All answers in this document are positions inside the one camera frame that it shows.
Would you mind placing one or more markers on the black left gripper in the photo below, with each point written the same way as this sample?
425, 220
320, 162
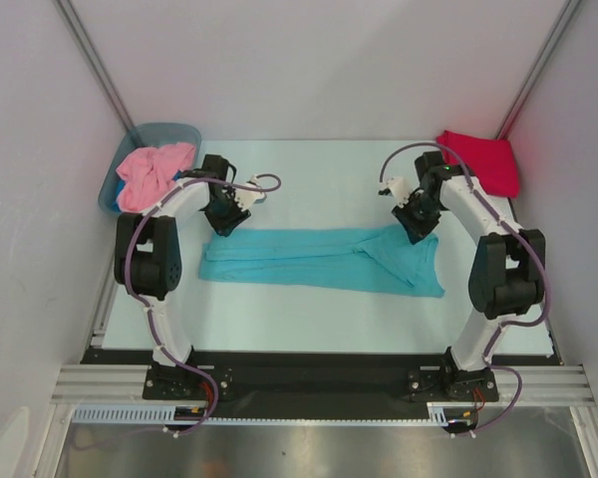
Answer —
223, 227

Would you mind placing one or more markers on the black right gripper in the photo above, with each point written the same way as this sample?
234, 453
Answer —
415, 225

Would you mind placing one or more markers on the teal t-shirt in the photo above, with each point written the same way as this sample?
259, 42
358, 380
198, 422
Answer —
379, 260

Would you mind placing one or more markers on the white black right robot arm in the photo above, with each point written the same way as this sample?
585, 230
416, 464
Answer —
507, 276

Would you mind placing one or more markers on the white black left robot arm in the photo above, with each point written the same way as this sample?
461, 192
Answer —
148, 263

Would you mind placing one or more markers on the folded red t-shirt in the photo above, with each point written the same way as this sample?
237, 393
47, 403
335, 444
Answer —
492, 161

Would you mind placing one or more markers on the pink t-shirt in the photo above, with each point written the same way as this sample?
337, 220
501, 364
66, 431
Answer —
148, 174

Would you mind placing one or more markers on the blue t-shirt in basket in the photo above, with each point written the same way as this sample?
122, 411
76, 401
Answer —
121, 184

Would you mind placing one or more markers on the grey-blue plastic basket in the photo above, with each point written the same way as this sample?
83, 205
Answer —
155, 134

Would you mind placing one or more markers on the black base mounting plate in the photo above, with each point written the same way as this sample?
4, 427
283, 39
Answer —
400, 375

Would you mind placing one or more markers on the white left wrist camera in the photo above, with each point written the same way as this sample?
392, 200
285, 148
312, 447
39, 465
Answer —
249, 193

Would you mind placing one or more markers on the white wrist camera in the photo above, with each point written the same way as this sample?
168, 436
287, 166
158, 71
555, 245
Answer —
249, 193
396, 187

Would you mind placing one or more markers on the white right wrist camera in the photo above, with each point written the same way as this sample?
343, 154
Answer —
396, 187

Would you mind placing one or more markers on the right aluminium corner post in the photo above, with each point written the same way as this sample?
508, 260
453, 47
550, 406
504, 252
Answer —
546, 53

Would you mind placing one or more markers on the aluminium corner post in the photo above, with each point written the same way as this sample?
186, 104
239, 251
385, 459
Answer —
90, 54
546, 53

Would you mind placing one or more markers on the aluminium front rail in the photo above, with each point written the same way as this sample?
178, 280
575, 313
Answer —
542, 386

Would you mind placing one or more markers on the white slotted cable duct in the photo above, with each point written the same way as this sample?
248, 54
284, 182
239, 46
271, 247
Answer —
172, 415

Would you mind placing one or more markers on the left aluminium corner post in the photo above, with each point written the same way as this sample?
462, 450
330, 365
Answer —
90, 54

